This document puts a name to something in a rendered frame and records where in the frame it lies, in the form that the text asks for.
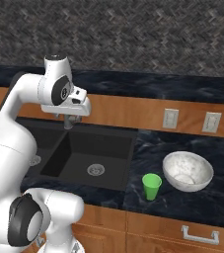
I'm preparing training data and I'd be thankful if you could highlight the green plastic cup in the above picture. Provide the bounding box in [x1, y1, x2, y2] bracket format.
[141, 173, 163, 202]

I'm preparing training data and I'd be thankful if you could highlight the black double basin sink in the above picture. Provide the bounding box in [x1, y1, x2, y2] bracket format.
[16, 118, 139, 193]

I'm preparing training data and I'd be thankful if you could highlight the plain wooden drawer front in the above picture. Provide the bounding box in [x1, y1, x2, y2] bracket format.
[73, 203, 128, 233]

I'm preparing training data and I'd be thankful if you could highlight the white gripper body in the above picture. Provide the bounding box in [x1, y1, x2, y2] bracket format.
[39, 96, 93, 118]

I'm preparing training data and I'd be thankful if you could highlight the wooden drawer front with handle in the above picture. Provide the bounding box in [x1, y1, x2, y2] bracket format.
[125, 211, 224, 253]

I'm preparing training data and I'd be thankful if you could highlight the white marble bowl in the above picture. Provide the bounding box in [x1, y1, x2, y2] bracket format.
[162, 150, 215, 193]

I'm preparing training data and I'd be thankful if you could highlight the silver drawer handle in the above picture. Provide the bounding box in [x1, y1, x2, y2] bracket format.
[181, 224, 221, 246]

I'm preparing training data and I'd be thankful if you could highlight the wooden cupboard door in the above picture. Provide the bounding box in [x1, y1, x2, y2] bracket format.
[71, 223, 128, 253]

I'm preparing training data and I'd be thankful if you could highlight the white wall socket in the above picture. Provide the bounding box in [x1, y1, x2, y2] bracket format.
[162, 108, 180, 129]
[201, 111, 223, 134]

